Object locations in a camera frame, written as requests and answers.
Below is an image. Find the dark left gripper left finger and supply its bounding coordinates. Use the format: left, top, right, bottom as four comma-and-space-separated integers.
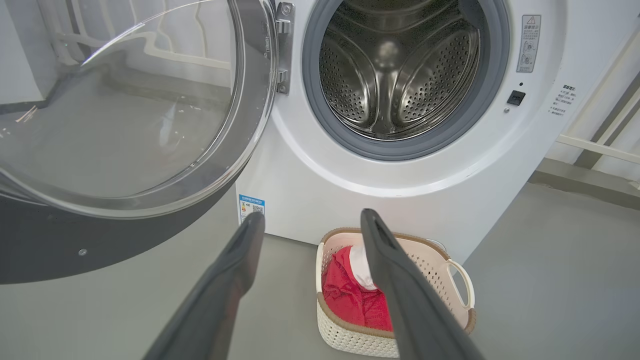
142, 212, 266, 360

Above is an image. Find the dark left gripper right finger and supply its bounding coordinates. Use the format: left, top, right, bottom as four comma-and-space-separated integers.
360, 208, 486, 360

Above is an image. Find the red and white garment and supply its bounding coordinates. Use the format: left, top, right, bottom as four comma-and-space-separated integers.
322, 244, 394, 332

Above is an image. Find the black round washer door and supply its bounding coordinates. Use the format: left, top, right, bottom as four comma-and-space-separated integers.
0, 0, 279, 285

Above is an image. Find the cream laundry basket brown rim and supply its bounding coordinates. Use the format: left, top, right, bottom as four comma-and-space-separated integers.
315, 227, 477, 359

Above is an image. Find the white front-load washing machine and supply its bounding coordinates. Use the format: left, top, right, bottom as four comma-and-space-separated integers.
235, 0, 640, 266

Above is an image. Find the stainless steel washing machine drum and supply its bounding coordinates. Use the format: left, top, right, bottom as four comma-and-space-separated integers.
318, 0, 482, 141

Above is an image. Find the silver metal door hinge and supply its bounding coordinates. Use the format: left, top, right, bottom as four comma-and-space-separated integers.
275, 1, 296, 96

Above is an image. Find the blue energy label sticker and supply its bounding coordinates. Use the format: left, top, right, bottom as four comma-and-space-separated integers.
238, 194, 266, 224

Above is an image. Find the grey skirting board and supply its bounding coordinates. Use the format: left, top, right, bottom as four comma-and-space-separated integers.
529, 157, 640, 211

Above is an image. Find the grey warning sticker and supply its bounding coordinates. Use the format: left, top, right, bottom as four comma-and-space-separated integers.
516, 14, 542, 74

